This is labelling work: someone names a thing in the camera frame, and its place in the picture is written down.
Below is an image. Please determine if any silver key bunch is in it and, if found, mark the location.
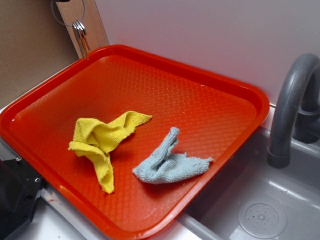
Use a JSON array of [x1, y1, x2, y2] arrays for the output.
[[72, 20, 90, 60]]

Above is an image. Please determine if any brown cardboard panel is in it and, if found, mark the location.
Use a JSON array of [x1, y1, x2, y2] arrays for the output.
[[0, 0, 109, 108]]

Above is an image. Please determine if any grey sink faucet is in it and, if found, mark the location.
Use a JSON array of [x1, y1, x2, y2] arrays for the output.
[[267, 53, 320, 169]]

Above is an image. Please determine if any light blue microfiber cloth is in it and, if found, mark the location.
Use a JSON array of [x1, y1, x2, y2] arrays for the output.
[[132, 127, 214, 185]]

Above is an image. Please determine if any red plastic tray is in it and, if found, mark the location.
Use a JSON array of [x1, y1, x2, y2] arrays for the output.
[[0, 44, 271, 240]]

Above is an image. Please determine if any grey sink basin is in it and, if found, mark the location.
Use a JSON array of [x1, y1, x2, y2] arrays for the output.
[[178, 128, 320, 240]]

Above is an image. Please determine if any black octagonal mount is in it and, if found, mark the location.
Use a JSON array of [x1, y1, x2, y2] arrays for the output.
[[0, 157, 45, 240]]

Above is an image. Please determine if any yellow microfiber cloth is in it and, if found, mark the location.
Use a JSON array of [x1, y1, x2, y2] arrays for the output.
[[68, 111, 153, 194]]

